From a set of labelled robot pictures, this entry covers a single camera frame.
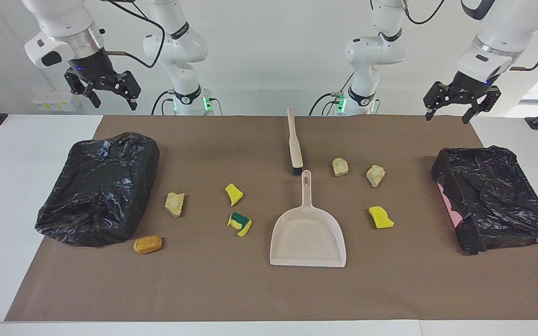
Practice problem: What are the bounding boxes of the beige hand brush black bristles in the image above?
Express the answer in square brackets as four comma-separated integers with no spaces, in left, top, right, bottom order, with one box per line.
[287,108,304,176]

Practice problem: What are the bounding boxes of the black cable at base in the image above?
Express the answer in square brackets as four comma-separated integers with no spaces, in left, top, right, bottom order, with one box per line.
[150,90,177,116]
[309,72,354,116]

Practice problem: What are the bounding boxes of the orange brown sponge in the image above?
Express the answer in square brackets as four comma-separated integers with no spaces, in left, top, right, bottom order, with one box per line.
[133,235,163,255]

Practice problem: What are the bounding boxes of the brown table mat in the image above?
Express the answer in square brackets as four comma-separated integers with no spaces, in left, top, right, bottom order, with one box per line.
[4,115,538,322]

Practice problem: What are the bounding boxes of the black cable at right base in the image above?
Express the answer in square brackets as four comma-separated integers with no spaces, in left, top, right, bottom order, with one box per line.
[150,90,177,116]

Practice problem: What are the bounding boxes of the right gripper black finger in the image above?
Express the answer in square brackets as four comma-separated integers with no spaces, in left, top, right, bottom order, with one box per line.
[108,71,142,111]
[65,69,102,109]

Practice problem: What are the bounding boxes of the pale yellow sponge chunk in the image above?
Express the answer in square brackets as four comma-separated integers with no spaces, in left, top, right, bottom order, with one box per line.
[164,192,185,218]

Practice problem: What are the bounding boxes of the white wall power box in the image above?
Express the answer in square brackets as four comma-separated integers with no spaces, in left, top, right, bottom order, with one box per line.
[31,90,82,112]

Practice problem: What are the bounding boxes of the right black trash bag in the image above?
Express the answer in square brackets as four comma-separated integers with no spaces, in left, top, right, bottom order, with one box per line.
[35,132,161,247]

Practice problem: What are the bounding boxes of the yellow and green sponge piece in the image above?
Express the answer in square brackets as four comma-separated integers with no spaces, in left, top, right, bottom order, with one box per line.
[227,212,253,237]

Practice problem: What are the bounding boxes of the small yellow sponge wedge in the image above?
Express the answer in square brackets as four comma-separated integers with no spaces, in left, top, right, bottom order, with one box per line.
[225,183,244,207]

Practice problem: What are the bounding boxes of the black cable at left base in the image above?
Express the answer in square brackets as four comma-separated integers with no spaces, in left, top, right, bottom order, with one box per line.
[309,72,354,116]

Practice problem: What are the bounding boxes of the black trash bag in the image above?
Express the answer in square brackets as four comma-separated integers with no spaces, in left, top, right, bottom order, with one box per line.
[35,132,161,247]
[431,146,538,255]

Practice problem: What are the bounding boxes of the large yellow sponge chunk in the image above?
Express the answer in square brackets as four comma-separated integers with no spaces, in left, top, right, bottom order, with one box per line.
[368,206,395,230]

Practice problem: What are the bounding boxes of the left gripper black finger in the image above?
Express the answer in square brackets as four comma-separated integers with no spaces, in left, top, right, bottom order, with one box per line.
[462,85,502,125]
[423,81,456,121]

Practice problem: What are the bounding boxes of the beige plastic dustpan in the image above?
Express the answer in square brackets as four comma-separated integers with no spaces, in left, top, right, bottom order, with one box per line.
[269,170,347,268]

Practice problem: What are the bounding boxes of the left black trash bag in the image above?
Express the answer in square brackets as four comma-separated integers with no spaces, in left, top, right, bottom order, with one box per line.
[431,146,538,255]

